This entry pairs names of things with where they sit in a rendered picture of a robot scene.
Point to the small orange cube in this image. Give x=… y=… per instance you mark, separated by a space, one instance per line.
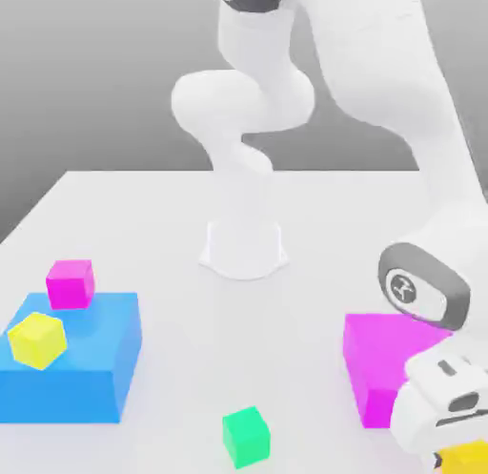
x=467 y=460

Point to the small magenta cube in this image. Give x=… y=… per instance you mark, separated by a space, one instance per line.
x=69 y=285

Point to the large blue box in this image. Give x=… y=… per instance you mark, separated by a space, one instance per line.
x=91 y=367

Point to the small yellow cube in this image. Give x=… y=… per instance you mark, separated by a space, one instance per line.
x=37 y=341

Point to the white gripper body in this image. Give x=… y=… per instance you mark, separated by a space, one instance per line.
x=413 y=424

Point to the large magenta box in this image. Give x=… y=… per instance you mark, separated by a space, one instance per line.
x=377 y=352

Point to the small green cube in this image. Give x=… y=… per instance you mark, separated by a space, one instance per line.
x=246 y=437

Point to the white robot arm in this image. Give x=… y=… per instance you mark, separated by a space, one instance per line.
x=381 y=62

